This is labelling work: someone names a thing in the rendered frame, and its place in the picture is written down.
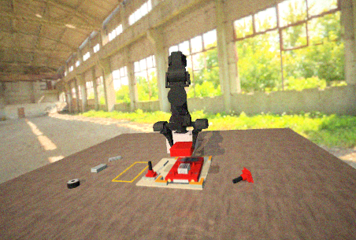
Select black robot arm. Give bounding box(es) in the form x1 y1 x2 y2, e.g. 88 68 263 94
165 50 191 134

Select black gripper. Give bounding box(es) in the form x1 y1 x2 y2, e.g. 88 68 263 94
153 104 209 149

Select small black tyre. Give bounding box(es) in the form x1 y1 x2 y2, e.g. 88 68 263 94
67 179 80 189

